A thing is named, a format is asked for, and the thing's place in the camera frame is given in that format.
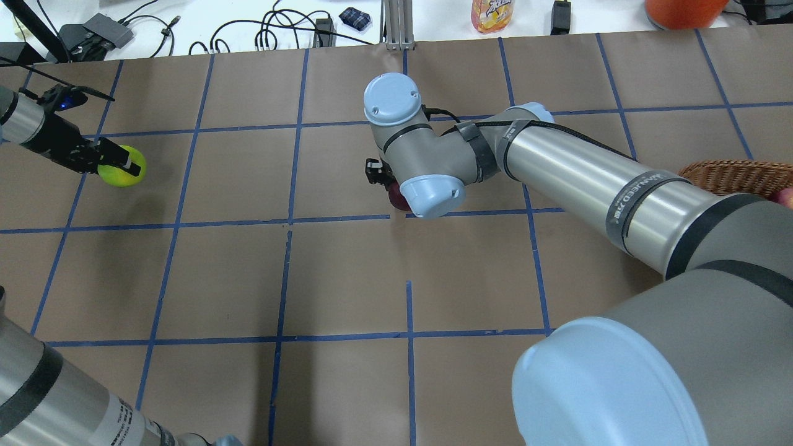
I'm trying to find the green apple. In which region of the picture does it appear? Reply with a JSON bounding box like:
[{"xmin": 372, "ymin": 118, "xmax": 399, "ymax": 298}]
[{"xmin": 97, "ymin": 145, "xmax": 147, "ymax": 188}]

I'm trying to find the red yellow apple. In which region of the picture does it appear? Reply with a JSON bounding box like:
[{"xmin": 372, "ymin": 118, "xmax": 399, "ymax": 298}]
[{"xmin": 770, "ymin": 187, "xmax": 793, "ymax": 209}]

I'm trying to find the dark red apple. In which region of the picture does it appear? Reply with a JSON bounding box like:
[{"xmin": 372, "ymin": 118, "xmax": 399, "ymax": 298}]
[{"xmin": 387, "ymin": 181, "xmax": 412, "ymax": 213}]

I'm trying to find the aluminium frame post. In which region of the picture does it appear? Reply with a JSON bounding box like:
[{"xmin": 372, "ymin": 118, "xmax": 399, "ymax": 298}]
[{"xmin": 380, "ymin": 1, "xmax": 414, "ymax": 51}]

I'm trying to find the woven wicker basket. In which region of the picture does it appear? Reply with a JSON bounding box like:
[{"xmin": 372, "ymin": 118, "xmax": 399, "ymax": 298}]
[{"xmin": 678, "ymin": 160, "xmax": 792, "ymax": 199}]

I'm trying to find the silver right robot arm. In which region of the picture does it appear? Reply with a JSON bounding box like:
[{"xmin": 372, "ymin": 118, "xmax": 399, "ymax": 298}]
[{"xmin": 363, "ymin": 72, "xmax": 791, "ymax": 445}]

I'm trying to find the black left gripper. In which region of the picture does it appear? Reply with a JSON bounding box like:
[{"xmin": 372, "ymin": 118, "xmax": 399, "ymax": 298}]
[{"xmin": 28, "ymin": 114, "xmax": 128, "ymax": 174}]

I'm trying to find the dark blue small pouch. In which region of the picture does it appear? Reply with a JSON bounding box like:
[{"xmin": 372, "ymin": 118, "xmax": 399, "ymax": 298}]
[{"xmin": 339, "ymin": 7, "xmax": 372, "ymax": 32}]

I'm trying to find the orange bucket with lid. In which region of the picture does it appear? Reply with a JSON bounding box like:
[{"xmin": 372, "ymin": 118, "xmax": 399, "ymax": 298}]
[{"xmin": 644, "ymin": 1, "xmax": 729, "ymax": 29}]

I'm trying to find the yellow drink bottle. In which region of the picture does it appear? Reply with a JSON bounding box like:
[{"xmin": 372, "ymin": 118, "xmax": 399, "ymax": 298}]
[{"xmin": 470, "ymin": 0, "xmax": 515, "ymax": 34}]

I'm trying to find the black power adapter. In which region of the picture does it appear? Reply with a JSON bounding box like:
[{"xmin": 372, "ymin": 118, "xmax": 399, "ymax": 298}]
[{"xmin": 312, "ymin": 17, "xmax": 335, "ymax": 48}]

